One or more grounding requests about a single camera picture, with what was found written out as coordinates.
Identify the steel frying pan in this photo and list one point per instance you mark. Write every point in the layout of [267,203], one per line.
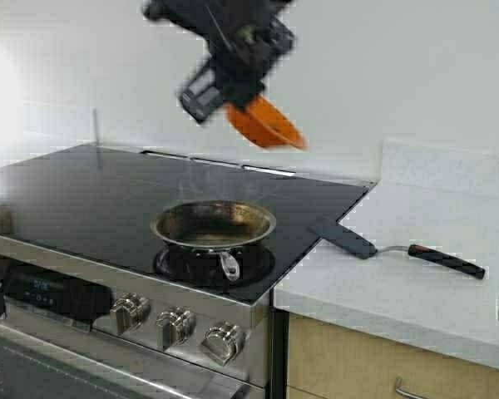
[216,227]

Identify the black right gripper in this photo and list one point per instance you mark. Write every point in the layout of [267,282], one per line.
[234,73]

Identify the steel stove knob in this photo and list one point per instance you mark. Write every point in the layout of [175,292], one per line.
[129,311]
[174,327]
[223,342]

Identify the stainless steel kitchen stove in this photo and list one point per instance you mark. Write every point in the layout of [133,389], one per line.
[75,236]

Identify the steel drawer handle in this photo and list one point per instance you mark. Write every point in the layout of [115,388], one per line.
[401,390]

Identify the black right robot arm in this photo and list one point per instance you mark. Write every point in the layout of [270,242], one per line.
[213,21]

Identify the orange plastic bowl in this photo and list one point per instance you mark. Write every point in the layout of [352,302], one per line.
[261,123]

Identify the black spatula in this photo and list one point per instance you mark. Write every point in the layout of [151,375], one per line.
[356,245]

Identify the right steel stove knob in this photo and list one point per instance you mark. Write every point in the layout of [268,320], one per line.
[223,342]

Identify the wooden base cabinet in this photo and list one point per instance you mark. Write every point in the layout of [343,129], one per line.
[327,361]

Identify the middle steel stove knob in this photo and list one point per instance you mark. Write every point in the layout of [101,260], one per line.
[174,327]

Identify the left steel stove knob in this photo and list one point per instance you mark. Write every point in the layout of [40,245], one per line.
[129,311]

